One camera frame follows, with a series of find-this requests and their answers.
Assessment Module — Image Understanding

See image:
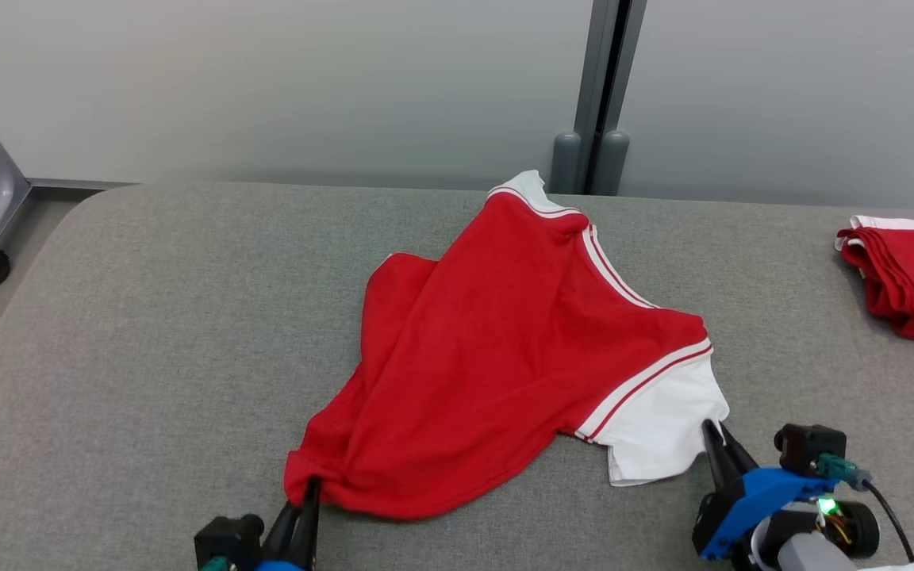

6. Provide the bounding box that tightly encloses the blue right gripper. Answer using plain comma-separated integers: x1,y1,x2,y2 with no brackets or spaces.
693,419,839,562

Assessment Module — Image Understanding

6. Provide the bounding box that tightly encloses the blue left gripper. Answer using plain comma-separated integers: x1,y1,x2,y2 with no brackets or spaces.
255,477,323,571

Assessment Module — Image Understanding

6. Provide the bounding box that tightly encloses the red jersey with white sleeves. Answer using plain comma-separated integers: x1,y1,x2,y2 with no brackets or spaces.
284,170,732,522

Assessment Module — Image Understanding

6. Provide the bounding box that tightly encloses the teal right camera cable plug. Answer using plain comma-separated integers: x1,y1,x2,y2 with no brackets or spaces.
816,454,914,565

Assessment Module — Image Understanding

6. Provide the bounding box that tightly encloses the grey cylindrical post foot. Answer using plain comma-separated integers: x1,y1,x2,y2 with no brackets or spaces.
596,129,631,197
550,131,582,194

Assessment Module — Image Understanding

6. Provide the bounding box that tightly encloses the grey vertical partition post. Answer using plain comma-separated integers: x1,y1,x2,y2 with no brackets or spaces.
574,0,648,196

